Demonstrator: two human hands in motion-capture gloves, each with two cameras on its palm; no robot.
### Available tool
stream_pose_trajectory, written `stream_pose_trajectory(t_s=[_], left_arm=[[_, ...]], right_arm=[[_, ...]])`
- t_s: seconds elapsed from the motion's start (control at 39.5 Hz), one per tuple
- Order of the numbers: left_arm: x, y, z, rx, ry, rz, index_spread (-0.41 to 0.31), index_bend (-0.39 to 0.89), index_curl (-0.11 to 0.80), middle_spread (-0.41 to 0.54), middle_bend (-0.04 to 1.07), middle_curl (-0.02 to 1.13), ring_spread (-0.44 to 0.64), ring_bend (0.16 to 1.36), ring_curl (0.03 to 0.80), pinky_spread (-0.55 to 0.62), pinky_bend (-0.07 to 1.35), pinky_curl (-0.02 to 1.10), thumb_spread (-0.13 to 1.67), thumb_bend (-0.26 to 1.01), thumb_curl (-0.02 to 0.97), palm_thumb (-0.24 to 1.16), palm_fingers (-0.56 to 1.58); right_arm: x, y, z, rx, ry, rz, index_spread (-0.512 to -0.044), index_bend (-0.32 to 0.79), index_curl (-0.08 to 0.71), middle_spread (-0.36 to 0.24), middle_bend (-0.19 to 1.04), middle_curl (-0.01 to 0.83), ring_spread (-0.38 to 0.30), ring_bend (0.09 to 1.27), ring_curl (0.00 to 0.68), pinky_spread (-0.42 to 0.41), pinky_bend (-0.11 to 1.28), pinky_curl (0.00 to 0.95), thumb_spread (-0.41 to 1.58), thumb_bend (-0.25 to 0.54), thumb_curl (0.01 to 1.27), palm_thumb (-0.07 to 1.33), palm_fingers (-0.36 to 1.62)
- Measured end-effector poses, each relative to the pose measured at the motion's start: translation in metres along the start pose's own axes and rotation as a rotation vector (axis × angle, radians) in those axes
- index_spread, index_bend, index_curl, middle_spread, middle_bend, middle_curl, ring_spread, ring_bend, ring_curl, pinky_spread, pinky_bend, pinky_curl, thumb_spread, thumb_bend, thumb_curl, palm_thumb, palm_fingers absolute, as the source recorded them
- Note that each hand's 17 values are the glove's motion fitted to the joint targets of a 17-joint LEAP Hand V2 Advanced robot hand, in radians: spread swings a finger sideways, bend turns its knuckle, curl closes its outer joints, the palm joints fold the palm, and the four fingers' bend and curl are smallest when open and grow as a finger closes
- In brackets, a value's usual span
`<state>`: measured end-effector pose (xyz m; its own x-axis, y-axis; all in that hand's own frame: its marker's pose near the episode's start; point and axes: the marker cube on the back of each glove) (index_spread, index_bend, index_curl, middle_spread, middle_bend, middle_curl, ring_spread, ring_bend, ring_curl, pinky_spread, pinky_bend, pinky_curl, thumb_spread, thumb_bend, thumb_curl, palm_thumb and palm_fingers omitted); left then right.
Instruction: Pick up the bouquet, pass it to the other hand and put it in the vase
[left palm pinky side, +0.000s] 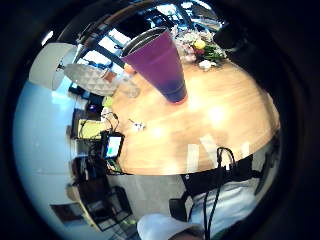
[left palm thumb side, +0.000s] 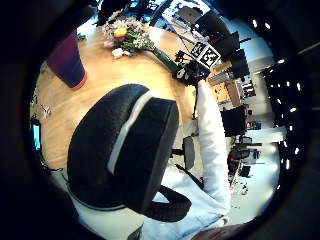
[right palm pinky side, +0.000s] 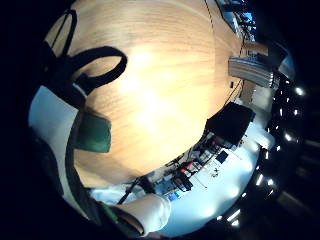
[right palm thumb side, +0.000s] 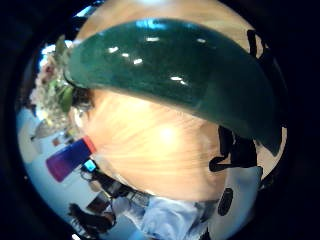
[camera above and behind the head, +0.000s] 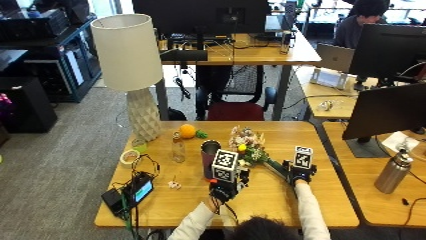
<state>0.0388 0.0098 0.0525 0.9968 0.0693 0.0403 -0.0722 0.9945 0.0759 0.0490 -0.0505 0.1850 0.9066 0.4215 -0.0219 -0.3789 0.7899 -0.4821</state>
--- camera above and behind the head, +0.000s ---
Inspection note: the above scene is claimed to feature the dried flower bouquet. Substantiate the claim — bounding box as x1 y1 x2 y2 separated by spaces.
228 125 290 179

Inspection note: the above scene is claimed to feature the white table lamp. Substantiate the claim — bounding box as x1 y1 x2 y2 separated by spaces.
89 13 165 143

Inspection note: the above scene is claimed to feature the person's left hand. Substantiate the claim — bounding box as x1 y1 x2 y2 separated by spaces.
208 166 252 205

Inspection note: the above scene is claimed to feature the black bag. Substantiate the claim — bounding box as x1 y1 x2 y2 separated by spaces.
167 106 189 122

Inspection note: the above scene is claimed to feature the silver laptop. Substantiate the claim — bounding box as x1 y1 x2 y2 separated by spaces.
314 42 357 74

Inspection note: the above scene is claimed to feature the black device with screen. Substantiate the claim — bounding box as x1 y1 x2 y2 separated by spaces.
123 172 156 205

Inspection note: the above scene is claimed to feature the white marker cube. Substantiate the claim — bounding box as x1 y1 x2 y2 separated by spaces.
211 148 241 184
292 145 314 170

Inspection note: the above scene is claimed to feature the dark purple metal tumbler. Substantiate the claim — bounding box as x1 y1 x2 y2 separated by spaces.
200 139 223 181

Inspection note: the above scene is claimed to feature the roll of tape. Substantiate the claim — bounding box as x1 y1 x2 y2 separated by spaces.
119 148 143 165

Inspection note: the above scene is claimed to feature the black computer tower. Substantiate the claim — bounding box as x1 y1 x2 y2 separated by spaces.
0 76 60 135

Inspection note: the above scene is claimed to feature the person's right hand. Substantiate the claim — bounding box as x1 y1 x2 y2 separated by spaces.
281 159 320 188

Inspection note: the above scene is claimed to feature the steel water bottle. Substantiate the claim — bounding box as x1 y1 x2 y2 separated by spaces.
373 147 416 195

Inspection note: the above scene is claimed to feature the black computer monitor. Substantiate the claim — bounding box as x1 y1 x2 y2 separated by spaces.
131 0 273 51
348 23 426 92
341 82 426 159

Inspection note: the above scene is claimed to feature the red office chair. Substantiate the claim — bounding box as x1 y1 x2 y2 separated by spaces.
195 64 278 122

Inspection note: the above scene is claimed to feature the black power box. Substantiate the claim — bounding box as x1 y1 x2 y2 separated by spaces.
100 187 129 217

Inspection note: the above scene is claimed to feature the black storage shelf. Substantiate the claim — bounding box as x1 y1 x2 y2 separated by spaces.
0 9 103 104

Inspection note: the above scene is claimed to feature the orange toy fruit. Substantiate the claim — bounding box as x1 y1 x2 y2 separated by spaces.
179 123 199 140

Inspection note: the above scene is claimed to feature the white paper sheet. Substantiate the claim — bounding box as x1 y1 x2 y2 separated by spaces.
381 130 421 155

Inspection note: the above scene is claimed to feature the clear glass bottle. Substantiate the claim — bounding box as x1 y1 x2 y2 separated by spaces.
171 131 188 164

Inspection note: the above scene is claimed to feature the black cable bundle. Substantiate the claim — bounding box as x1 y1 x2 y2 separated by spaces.
111 153 163 240

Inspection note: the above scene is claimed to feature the clear plastic wrapper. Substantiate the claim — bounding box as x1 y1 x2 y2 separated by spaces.
316 98 346 113

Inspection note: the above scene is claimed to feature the grey tablet stand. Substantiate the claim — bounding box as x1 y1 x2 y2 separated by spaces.
309 67 350 91

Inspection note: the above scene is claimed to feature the wooden desk with metal legs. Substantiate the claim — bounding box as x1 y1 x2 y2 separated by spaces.
153 29 324 122

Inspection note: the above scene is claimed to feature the small green object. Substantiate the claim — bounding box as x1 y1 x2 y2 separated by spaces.
131 139 149 155

